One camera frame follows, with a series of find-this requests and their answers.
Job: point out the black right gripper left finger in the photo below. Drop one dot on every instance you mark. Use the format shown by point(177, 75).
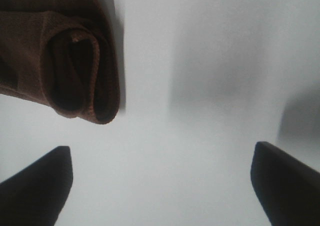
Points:
point(36, 195)

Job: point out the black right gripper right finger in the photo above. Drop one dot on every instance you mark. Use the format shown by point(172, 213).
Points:
point(287, 189)

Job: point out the brown towel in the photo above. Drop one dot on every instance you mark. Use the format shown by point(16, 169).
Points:
point(61, 54)

